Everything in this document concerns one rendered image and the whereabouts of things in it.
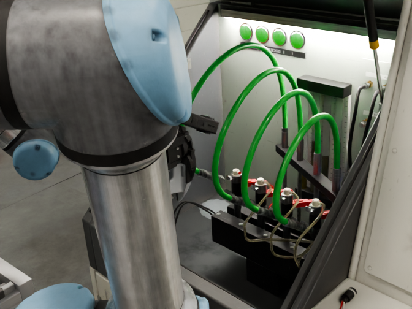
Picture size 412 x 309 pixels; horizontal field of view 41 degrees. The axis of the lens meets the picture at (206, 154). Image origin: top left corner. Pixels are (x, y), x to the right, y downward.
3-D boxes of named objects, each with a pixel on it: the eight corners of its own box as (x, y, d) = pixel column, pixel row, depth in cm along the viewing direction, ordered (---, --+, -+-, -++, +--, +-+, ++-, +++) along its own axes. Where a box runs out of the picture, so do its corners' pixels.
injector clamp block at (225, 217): (213, 262, 152) (210, 214, 146) (237, 246, 158) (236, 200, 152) (317, 319, 130) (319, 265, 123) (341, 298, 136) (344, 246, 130)
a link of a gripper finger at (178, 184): (160, 209, 107) (156, 166, 103) (183, 197, 111) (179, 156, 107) (171, 214, 105) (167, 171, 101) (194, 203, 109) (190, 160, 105)
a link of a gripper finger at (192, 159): (174, 179, 108) (170, 138, 104) (181, 176, 109) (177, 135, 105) (190, 186, 105) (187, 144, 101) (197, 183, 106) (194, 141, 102)
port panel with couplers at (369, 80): (349, 176, 147) (355, 61, 134) (355, 171, 149) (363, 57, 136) (395, 190, 138) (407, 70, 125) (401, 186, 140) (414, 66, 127)
